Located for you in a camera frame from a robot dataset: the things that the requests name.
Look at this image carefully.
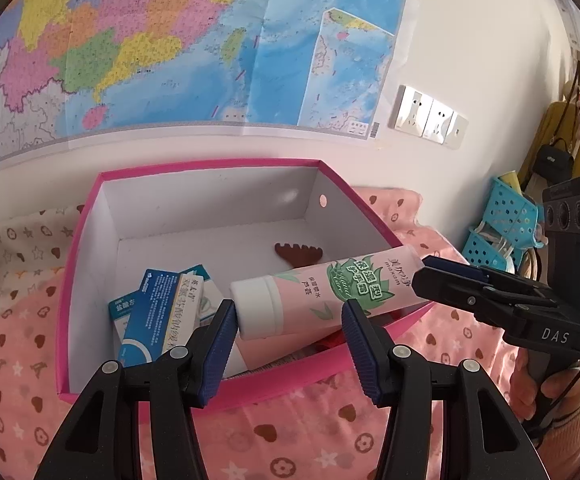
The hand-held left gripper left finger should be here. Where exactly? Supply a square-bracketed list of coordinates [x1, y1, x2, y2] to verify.
[32, 299, 241, 480]

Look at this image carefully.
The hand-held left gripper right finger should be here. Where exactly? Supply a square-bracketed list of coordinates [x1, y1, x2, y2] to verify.
[340, 299, 536, 480]

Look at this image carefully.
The pink tube green leaf print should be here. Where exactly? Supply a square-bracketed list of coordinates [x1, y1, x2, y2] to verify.
[229, 247, 433, 339]

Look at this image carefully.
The brown wooden scratcher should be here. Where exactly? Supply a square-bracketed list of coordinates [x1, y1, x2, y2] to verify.
[275, 241, 324, 266]

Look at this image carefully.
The pink cardboard box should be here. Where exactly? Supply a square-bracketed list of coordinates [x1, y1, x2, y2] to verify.
[56, 158, 433, 406]

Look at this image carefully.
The person's right hand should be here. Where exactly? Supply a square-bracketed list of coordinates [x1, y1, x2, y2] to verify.
[512, 345, 580, 426]

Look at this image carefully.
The white medicine box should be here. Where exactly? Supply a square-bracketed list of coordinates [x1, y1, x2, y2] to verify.
[108, 295, 141, 356]

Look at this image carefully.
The black cable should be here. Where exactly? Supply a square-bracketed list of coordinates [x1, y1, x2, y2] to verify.
[532, 350, 580, 436]

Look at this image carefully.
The colourful wall map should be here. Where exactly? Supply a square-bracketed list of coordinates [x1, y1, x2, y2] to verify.
[0, 0, 416, 173]

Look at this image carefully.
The person's right forearm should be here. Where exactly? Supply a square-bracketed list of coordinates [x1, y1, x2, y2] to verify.
[530, 385, 580, 480]

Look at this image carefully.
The blue medicine box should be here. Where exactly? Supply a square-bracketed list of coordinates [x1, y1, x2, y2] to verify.
[119, 264, 221, 367]

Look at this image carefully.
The pink printed cloth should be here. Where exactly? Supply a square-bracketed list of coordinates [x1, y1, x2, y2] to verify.
[0, 187, 580, 480]

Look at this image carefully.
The white wall socket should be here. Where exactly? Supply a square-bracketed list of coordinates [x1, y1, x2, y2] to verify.
[389, 85, 433, 133]
[445, 112, 469, 149]
[422, 99, 458, 141]

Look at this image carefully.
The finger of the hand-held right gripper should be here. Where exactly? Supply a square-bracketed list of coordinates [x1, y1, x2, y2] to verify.
[411, 267, 533, 332]
[422, 255, 560, 307]

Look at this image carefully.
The blue perforated basket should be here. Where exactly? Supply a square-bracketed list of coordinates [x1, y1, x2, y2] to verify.
[462, 227, 526, 272]
[480, 176, 546, 248]

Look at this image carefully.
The black handbag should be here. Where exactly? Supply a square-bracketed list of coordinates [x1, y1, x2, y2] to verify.
[532, 137, 576, 176]

